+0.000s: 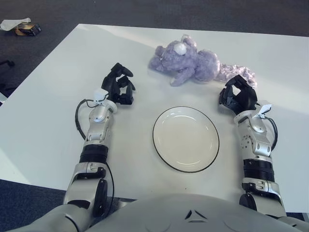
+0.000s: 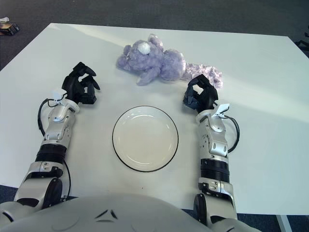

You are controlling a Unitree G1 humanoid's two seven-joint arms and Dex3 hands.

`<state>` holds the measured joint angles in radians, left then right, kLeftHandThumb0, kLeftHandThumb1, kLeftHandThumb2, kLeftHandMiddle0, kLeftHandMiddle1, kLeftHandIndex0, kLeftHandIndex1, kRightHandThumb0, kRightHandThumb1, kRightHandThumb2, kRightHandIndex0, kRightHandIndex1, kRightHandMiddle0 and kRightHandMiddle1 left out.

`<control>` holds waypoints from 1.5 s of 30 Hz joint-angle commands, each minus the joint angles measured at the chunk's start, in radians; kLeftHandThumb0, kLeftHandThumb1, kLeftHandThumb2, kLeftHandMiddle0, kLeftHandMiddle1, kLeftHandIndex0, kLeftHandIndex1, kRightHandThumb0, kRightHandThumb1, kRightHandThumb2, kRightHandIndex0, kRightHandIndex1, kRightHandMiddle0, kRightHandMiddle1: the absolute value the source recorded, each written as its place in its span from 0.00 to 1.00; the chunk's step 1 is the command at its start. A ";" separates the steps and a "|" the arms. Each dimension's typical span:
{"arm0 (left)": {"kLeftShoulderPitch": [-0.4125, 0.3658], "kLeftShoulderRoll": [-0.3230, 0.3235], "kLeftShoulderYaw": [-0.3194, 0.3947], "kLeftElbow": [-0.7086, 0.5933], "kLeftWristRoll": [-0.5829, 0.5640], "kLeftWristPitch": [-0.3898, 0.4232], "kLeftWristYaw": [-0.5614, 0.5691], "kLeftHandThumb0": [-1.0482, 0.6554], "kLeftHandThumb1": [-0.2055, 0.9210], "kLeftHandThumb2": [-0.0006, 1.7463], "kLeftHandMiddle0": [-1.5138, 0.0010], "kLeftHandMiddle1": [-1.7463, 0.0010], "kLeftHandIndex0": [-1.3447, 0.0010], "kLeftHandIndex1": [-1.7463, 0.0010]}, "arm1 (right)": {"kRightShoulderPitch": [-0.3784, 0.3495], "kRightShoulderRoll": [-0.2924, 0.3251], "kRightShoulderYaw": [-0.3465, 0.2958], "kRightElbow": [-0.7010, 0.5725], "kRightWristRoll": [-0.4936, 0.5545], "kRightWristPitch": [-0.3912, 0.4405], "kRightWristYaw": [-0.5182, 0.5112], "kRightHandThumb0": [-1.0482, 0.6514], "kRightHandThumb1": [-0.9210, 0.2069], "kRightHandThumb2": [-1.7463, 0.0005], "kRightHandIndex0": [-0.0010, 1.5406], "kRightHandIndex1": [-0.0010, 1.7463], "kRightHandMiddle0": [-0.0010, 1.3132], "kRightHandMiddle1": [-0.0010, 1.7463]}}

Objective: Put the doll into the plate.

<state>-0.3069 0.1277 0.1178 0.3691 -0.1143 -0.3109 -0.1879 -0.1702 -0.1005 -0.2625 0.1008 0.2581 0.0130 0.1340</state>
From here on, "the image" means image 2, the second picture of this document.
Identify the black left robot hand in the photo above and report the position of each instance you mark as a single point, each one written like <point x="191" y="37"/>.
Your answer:
<point x="72" y="87"/>

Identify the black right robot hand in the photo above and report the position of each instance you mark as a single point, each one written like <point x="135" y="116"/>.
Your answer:
<point x="207" y="96"/>

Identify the purple plush bunny doll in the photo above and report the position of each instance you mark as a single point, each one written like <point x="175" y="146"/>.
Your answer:
<point x="169" y="65"/>

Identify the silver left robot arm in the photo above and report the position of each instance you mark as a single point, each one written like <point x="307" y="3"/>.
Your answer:
<point x="58" y="130"/>

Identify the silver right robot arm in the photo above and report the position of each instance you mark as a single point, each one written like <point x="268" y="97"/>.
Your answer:
<point x="214" y="145"/>

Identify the white plate with black rim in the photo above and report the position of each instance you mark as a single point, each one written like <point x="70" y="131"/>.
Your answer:
<point x="144" y="140"/>

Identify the black and orange box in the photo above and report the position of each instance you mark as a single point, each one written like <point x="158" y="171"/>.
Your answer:
<point x="9" y="29"/>

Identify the white crumpled cloth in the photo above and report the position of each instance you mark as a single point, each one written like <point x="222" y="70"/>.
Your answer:
<point x="3" y="19"/>

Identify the black chair base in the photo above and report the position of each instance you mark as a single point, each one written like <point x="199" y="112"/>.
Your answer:
<point x="303" y="43"/>

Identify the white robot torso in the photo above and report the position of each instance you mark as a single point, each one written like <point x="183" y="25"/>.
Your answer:
<point x="132" y="217"/>

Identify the white table leg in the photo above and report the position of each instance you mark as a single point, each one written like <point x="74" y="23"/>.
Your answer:
<point x="282" y="224"/>

